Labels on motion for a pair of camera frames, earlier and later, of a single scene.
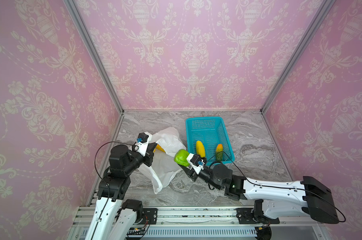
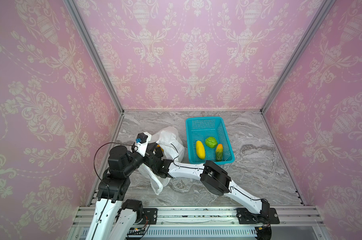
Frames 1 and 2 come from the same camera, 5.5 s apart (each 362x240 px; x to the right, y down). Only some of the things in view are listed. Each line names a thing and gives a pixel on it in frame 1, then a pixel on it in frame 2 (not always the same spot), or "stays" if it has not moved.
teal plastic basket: [212, 132] stays
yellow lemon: [200, 149] stays
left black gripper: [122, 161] stays
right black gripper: [190, 168] → [158, 165]
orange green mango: [219, 149] stays
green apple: [180, 157] → [211, 142]
